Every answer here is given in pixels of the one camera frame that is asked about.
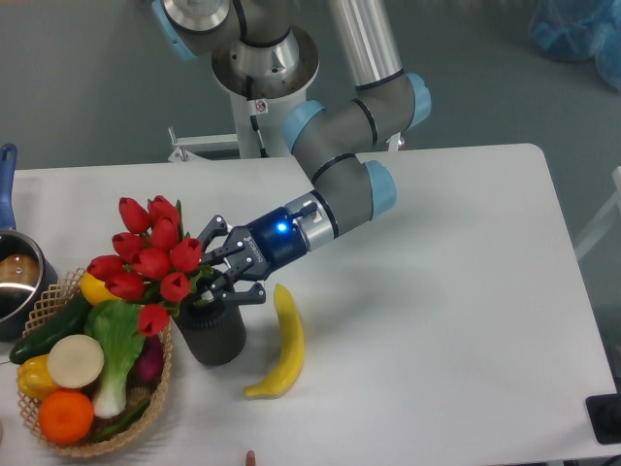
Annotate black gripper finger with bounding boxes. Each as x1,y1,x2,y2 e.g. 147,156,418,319
196,214,244,267
196,271,266,307

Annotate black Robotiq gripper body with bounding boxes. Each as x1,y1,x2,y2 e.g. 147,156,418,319
224,207,307,282

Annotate red tulip bouquet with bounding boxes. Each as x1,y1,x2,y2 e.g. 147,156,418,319
86,195,213,337

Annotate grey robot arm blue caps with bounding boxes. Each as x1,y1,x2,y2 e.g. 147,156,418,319
152,1,432,306

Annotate dark grey ribbed vase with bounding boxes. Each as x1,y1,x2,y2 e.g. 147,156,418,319
176,299,246,366

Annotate fingertip at bottom edge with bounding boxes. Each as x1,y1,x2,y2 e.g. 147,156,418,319
245,450,256,466

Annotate yellow banana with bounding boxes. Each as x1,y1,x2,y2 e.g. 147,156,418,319
244,283,305,399

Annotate purple red onion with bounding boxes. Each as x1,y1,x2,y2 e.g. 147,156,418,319
133,336,164,383

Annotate green bok choy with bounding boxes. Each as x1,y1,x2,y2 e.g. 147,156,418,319
84,300,145,418

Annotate woven wicker basket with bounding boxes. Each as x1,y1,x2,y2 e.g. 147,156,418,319
17,268,173,458

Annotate green chili pepper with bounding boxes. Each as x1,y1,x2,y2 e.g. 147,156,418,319
91,398,150,443

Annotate green cucumber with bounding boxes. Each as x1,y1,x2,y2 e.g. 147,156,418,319
9,291,92,365

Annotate white round radish slice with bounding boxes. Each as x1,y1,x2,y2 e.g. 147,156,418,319
48,334,104,389

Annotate orange fruit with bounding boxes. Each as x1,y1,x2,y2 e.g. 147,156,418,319
38,390,94,445

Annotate yellow bell pepper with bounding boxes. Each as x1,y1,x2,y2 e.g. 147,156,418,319
17,354,61,401

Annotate blue plastic bag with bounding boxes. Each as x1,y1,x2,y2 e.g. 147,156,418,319
529,0,620,90

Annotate black device at edge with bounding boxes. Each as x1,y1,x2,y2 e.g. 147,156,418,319
585,393,620,445

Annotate blue handled saucepan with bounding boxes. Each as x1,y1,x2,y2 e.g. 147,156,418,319
1,144,57,342

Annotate white chair frame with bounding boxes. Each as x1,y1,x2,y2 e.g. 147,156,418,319
573,167,620,261

